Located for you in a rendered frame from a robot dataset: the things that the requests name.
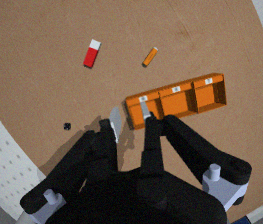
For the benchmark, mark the orange rack of bins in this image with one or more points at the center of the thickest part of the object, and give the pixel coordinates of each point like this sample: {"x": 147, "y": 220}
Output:
{"x": 182, "y": 102}

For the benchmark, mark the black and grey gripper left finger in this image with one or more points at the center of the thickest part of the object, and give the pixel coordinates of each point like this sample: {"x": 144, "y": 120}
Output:
{"x": 68, "y": 176}

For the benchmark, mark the red and white eraser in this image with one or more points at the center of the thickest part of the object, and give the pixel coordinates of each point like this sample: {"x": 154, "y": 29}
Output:
{"x": 92, "y": 53}

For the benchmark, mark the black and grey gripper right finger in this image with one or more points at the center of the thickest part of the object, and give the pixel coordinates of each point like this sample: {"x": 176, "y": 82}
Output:
{"x": 221, "y": 175}

